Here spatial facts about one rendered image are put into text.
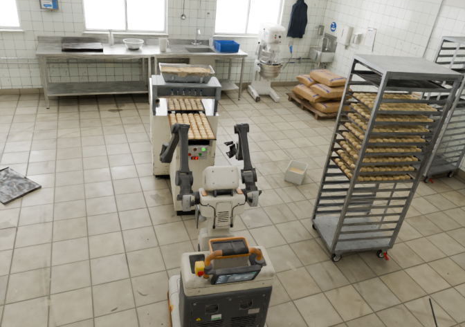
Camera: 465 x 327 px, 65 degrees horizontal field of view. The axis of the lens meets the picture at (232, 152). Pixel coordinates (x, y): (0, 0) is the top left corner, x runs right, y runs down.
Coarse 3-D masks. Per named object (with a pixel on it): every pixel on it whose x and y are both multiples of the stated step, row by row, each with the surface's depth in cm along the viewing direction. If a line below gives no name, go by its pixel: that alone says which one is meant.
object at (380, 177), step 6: (336, 162) 329; (342, 162) 326; (342, 168) 319; (348, 168) 320; (348, 174) 309; (384, 174) 316; (390, 174) 317; (396, 174) 318; (402, 174) 319; (360, 180) 304
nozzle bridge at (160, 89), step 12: (156, 84) 371; (168, 84) 375; (180, 84) 379; (192, 84) 383; (204, 84) 386; (216, 84) 390; (156, 96) 377; (168, 96) 383; (180, 96) 386; (192, 96) 389; (204, 96) 393; (216, 96) 392; (216, 108) 410
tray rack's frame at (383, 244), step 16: (368, 64) 272; (384, 64) 268; (400, 64) 273; (416, 64) 279; (432, 64) 285; (448, 96) 275; (432, 144) 292; (416, 176) 310; (320, 224) 363; (336, 224) 365; (400, 224) 331; (368, 240) 349; (384, 240) 351; (336, 256) 335
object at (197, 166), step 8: (192, 144) 336; (200, 144) 338; (208, 144) 340; (176, 152) 336; (208, 152) 343; (176, 160) 340; (192, 160) 344; (200, 160) 346; (208, 160) 348; (176, 168) 344; (192, 168) 348; (200, 168) 350; (200, 176) 355; (200, 184) 359; (176, 192) 358; (176, 200) 362; (176, 208) 367; (192, 208) 372
